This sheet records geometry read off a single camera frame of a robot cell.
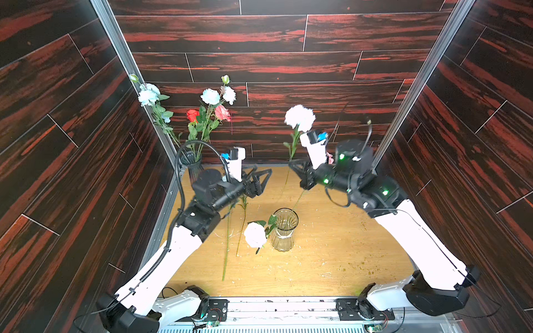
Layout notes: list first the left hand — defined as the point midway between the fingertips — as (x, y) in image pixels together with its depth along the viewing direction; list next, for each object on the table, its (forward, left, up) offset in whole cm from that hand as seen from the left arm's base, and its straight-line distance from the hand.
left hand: (264, 169), depth 63 cm
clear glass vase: (-8, -7, -27) cm, 30 cm away
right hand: (+1, -9, +3) cm, 10 cm away
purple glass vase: (+27, +35, -23) cm, 50 cm away
